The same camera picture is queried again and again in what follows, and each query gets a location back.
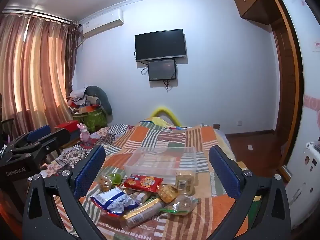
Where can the white air conditioner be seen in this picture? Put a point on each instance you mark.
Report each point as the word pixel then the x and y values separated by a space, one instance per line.
pixel 102 22

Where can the red box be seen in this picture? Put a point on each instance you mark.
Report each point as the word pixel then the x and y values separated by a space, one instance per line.
pixel 67 126

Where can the blue white snack packet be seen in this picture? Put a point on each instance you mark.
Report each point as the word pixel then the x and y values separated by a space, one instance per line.
pixel 112 200

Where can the pink plush toy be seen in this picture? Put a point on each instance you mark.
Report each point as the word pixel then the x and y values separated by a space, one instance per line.
pixel 83 133

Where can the beige small snack pack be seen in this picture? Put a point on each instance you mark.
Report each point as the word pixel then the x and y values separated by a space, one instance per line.
pixel 141 196

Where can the pile of papers and boxes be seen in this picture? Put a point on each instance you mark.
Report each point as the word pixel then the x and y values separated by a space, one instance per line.
pixel 78 100

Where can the clear cracker roll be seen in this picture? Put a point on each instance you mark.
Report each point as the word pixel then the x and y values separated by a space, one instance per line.
pixel 140 220

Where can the green printed bag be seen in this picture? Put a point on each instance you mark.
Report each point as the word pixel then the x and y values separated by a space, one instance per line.
pixel 93 120

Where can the white door with pink hearts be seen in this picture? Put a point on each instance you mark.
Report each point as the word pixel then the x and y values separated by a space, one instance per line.
pixel 307 75

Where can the yellow foam tube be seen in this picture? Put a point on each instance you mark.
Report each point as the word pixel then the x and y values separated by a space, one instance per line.
pixel 165 111

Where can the checkered printed quilt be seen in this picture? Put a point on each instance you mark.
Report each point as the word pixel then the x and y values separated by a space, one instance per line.
pixel 110 135

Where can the golden round snack packet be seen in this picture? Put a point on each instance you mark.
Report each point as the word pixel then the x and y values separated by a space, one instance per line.
pixel 168 192

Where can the clear bag of nuts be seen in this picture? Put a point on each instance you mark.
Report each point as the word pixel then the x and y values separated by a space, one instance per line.
pixel 185 202

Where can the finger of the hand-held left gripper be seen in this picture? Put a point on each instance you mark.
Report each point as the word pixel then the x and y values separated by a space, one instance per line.
pixel 38 131
pixel 57 136

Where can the wooden upper cabinet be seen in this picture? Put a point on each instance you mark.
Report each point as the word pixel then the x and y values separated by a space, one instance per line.
pixel 252 0

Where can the black chair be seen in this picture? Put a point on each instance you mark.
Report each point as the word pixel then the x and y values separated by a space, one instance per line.
pixel 7 127

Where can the clear plastic container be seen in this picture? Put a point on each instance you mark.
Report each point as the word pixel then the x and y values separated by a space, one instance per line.
pixel 160 165

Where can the red snack packet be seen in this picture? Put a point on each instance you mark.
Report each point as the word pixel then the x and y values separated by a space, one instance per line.
pixel 142 181

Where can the black wall television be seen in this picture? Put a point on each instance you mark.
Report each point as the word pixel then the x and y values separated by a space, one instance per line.
pixel 160 45

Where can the wooden door frame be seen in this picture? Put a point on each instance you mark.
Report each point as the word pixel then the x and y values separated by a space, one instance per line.
pixel 287 80

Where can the beige cracker pack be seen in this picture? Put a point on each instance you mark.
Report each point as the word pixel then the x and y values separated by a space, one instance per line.
pixel 185 180

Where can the grey pillow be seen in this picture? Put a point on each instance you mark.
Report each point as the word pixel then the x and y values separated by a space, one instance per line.
pixel 102 97

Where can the orange striped patchwork blanket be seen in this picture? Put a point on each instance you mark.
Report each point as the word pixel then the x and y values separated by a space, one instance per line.
pixel 155 137

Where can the small black wall monitor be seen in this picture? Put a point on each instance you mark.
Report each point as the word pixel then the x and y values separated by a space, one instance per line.
pixel 162 70

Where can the light orange curtain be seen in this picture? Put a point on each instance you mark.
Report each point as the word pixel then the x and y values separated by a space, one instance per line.
pixel 32 67

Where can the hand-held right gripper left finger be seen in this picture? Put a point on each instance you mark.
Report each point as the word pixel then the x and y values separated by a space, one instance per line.
pixel 90 172

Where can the white wall socket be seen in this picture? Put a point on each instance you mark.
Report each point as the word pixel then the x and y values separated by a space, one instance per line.
pixel 239 122

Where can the brown patterned curtain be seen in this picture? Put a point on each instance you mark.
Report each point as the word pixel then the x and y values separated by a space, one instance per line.
pixel 72 55

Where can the pink white door sticker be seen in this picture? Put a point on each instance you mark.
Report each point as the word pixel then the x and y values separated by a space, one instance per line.
pixel 316 45

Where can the green snack packet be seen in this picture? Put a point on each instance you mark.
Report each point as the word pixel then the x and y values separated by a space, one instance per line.
pixel 166 209

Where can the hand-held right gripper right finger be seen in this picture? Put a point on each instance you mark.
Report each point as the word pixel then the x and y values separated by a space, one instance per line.
pixel 222 172

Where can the green jelly cup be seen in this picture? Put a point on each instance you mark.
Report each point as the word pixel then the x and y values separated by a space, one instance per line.
pixel 114 177

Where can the gold long biscuit pack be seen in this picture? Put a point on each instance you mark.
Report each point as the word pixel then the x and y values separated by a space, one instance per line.
pixel 145 206

